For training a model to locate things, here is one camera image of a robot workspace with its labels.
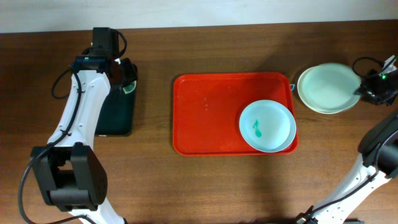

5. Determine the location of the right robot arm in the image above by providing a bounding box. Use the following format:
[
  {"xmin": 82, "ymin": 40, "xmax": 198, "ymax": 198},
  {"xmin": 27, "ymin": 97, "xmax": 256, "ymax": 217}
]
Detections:
[{"xmin": 297, "ymin": 67, "xmax": 397, "ymax": 223}]

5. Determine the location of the mint green plate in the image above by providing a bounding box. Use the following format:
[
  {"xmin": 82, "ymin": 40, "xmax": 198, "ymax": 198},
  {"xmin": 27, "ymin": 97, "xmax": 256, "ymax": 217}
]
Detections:
[{"xmin": 301, "ymin": 62, "xmax": 362, "ymax": 113}]

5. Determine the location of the black rectangular basin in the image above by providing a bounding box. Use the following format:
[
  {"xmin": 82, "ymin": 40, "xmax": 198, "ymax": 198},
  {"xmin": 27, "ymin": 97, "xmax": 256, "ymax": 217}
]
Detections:
[{"xmin": 95, "ymin": 63, "xmax": 139, "ymax": 137}]

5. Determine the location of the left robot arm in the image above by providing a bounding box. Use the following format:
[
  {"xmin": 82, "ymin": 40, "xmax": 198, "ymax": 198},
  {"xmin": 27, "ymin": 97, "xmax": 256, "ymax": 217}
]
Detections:
[{"xmin": 27, "ymin": 27, "xmax": 137, "ymax": 223}]

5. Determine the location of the light blue plate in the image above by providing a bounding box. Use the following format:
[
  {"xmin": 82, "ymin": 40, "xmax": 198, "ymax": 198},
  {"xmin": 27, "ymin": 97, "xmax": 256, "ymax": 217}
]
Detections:
[{"xmin": 239, "ymin": 100, "xmax": 297, "ymax": 153}]

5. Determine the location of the red plastic tray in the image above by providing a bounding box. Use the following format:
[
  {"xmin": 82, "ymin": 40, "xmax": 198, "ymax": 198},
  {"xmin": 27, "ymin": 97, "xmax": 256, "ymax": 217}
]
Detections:
[{"xmin": 172, "ymin": 72, "xmax": 294, "ymax": 157}]

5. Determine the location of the green yellow sponge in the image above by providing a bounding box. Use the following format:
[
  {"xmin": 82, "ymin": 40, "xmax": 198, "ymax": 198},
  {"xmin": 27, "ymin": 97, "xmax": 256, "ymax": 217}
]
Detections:
[{"xmin": 122, "ymin": 81, "xmax": 137, "ymax": 95}]

